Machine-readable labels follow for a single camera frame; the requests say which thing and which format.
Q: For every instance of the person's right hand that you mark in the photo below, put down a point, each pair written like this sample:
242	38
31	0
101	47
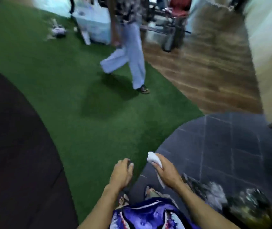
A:
169	172

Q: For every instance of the person's left hand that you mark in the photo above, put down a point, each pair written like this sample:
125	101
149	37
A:
120	175

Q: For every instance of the person's left fingers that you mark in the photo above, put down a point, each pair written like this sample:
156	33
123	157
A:
126	163

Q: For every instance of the person's right fingers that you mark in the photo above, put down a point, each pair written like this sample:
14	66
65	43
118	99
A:
159	157

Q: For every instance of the white cloth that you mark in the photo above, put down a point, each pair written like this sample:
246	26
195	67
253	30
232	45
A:
153	157

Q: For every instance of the person's right forearm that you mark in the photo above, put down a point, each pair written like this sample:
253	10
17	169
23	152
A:
197	207

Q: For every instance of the person's left forearm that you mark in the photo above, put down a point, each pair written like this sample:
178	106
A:
100	209

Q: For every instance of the person's right sandal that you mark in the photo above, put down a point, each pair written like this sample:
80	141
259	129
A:
153	192

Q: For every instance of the person's sandal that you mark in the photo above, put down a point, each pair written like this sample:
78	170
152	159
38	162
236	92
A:
124	200
153	192
143	89

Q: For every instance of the person's left sandal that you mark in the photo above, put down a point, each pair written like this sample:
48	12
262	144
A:
124	200

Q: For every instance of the purple patterned garment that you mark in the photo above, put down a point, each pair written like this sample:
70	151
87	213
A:
150	215

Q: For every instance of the dark patterned bag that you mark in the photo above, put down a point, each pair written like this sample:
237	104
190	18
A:
236	205

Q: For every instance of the green artificial turf carpet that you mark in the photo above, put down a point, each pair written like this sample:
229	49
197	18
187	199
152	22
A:
62	92

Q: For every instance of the dark round mat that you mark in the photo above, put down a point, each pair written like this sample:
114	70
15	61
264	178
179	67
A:
16	159

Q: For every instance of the white bottle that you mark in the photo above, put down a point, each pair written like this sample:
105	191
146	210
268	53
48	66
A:
86	37

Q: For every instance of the white headset device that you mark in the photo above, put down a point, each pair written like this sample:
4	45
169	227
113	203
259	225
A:
58	31

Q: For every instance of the red chair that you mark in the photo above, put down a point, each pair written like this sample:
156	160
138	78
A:
179	7

